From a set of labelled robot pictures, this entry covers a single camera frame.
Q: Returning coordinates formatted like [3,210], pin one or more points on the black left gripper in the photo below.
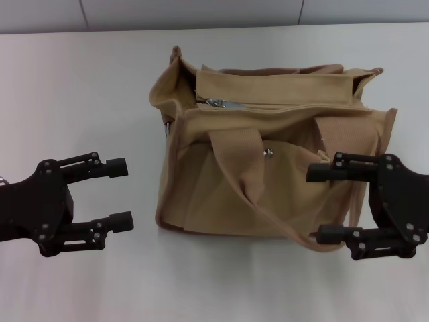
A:
[37,204]

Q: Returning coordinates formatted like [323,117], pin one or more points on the silver zipper pull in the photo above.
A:
[224,103]

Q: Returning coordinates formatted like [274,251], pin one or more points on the khaki canvas food bag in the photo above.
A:
[254,141]

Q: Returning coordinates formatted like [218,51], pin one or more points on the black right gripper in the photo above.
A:
[402,201]

